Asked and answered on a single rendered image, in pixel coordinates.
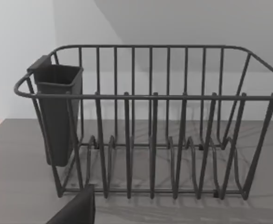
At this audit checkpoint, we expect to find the dark grey wire dish rack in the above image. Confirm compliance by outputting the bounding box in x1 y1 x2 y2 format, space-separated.
14 44 273 201

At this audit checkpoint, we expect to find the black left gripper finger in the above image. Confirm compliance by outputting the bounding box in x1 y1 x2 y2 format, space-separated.
45 184 96 224

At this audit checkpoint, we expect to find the dark grey cutlery holder cup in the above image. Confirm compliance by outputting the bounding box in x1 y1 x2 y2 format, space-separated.
27 55 83 167

